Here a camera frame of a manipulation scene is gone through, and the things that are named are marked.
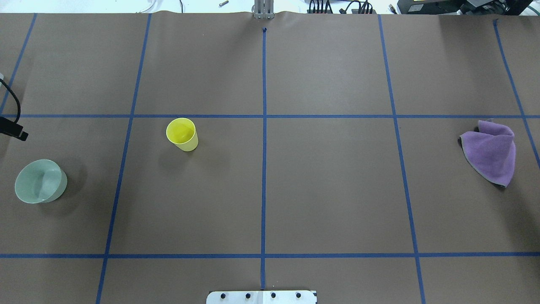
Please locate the yellow plastic cup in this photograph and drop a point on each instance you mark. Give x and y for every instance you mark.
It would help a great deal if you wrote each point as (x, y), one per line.
(182, 133)

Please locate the purple microfiber cloth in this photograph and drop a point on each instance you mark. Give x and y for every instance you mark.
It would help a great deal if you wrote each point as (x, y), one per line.
(490, 150)

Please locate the aluminium frame post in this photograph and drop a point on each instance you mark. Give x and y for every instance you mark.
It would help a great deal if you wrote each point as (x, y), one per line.
(263, 9)

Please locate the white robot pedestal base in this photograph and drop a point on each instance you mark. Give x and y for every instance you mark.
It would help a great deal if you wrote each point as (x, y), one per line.
(263, 297)

